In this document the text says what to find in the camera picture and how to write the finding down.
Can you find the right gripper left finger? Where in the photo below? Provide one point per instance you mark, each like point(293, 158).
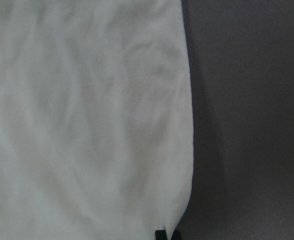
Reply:
point(160, 235)

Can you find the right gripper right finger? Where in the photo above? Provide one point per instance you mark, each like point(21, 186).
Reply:
point(176, 235)

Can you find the beige long sleeve shirt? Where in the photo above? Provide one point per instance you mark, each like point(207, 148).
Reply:
point(96, 120)

